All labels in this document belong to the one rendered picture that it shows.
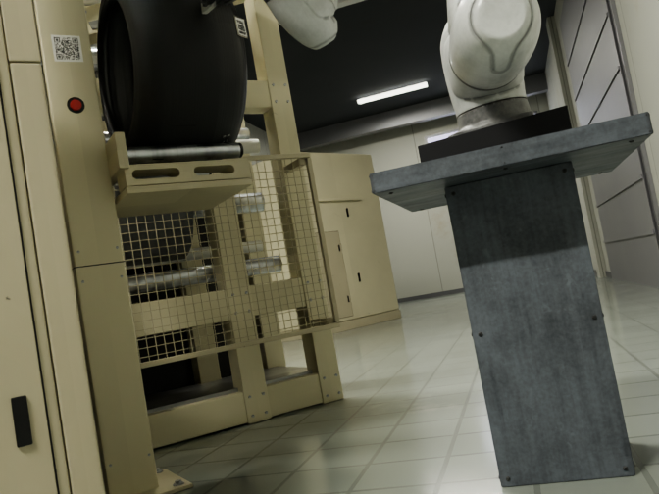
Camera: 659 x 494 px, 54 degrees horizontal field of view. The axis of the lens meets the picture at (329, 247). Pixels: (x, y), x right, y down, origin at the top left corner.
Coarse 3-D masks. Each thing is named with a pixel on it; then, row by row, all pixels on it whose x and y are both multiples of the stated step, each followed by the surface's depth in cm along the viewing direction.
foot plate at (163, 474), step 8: (160, 472) 189; (168, 472) 188; (160, 480) 180; (168, 480) 178; (176, 480) 172; (184, 480) 175; (160, 488) 171; (168, 488) 170; (176, 488) 169; (184, 488) 170
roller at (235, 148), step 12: (192, 144) 185; (204, 144) 187; (216, 144) 188; (228, 144) 190; (240, 144) 192; (132, 156) 175; (144, 156) 177; (156, 156) 179; (168, 156) 180; (180, 156) 182; (192, 156) 184; (204, 156) 186; (216, 156) 188; (228, 156) 190; (240, 156) 192
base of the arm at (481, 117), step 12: (480, 108) 137; (492, 108) 136; (504, 108) 135; (516, 108) 136; (528, 108) 138; (468, 120) 139; (480, 120) 137; (492, 120) 135; (504, 120) 134; (456, 132) 138
